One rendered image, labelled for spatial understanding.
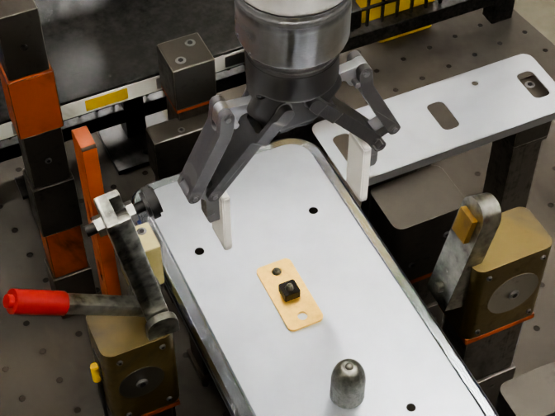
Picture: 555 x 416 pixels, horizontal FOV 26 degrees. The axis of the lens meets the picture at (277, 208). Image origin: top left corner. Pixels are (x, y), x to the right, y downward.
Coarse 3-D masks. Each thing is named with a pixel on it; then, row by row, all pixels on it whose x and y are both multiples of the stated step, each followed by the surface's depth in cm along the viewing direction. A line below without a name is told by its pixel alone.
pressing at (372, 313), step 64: (256, 192) 128; (320, 192) 128; (192, 256) 123; (256, 256) 123; (320, 256) 123; (384, 256) 123; (192, 320) 117; (256, 320) 118; (384, 320) 118; (256, 384) 113; (320, 384) 113; (384, 384) 113; (448, 384) 113
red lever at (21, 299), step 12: (12, 300) 101; (24, 300) 101; (36, 300) 102; (48, 300) 103; (60, 300) 104; (72, 300) 105; (84, 300) 106; (96, 300) 106; (108, 300) 107; (120, 300) 108; (132, 300) 109; (12, 312) 101; (24, 312) 102; (36, 312) 102; (48, 312) 103; (60, 312) 104; (72, 312) 105; (84, 312) 106; (96, 312) 107; (108, 312) 107; (120, 312) 108; (132, 312) 109
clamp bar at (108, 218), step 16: (112, 192) 100; (144, 192) 99; (112, 208) 99; (128, 208) 99; (144, 208) 100; (160, 208) 100; (96, 224) 99; (112, 224) 98; (128, 224) 98; (112, 240) 99; (128, 240) 100; (128, 256) 101; (144, 256) 102; (128, 272) 103; (144, 272) 104; (144, 288) 105; (144, 304) 107; (160, 304) 108
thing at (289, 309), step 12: (276, 264) 122; (288, 264) 122; (264, 276) 121; (276, 276) 121; (288, 276) 121; (300, 276) 121; (276, 288) 120; (300, 288) 120; (276, 300) 119; (288, 300) 119; (300, 300) 119; (312, 300) 119; (288, 312) 118; (300, 312) 118; (312, 312) 118; (288, 324) 117; (300, 324) 117
